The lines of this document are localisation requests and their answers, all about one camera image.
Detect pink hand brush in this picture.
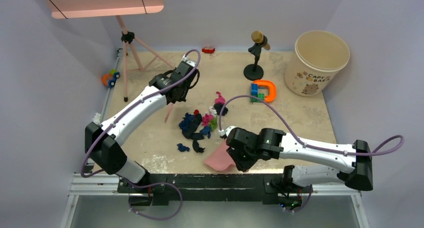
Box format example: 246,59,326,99
164,103,175,123

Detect pink plastic dustpan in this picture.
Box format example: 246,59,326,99
204,139,236,172

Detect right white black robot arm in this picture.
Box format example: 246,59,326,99
220,126,374,191

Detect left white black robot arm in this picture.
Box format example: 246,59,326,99
84,60,199,192

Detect blue paper scrap near dustpan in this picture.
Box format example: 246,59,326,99
178,113,195,131

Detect magenta paper scrap front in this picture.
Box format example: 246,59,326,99
201,113,214,126

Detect white paper scrap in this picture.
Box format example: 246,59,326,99
208,106,217,117

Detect green paper scrap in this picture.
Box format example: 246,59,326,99
208,118,218,132

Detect pink paper scrap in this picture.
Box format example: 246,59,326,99
214,91,226,104

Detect black paper scrap left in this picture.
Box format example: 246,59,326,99
192,140,205,153

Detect red object at table edge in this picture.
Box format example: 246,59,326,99
201,47,216,54

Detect blue paper scrap front left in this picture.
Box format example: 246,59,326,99
177,143,190,152

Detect blue green building blocks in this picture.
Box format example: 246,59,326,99
250,83,265,103

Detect orange blue toy car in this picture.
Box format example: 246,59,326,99
101,69,121,88

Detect gold microphone on black stand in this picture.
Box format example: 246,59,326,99
243,31,271,81

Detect white paper scrap off table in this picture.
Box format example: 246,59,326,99
92,113,101,125

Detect cream capybara bucket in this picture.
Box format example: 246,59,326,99
284,30,351,97

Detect pink music stand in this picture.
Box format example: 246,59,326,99
46,0,173,101

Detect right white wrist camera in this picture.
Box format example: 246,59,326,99
218,126,236,139

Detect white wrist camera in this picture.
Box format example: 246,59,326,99
218,126,236,139
181,56,197,67

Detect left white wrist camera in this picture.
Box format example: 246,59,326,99
181,56,197,67

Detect orange plastic ring toy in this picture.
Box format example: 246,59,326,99
252,80,277,103

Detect aluminium table frame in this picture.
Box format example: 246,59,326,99
59,49,372,228

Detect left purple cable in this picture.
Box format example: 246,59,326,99
80,49,202,221

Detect purple cable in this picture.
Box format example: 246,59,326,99
217,94,406,214
80,49,202,221

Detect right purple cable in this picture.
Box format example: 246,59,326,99
217,94,406,214

